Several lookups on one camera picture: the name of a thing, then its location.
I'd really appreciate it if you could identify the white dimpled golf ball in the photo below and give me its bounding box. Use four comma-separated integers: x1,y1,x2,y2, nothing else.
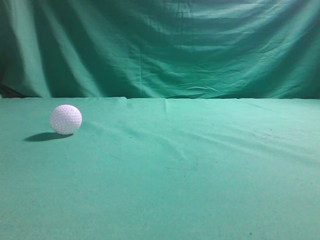
49,104,83,135

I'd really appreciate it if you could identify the green table cloth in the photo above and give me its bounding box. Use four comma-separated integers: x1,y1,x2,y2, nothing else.
0,97,320,240

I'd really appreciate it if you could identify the green backdrop curtain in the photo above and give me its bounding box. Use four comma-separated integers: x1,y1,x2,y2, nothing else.
0,0,320,99

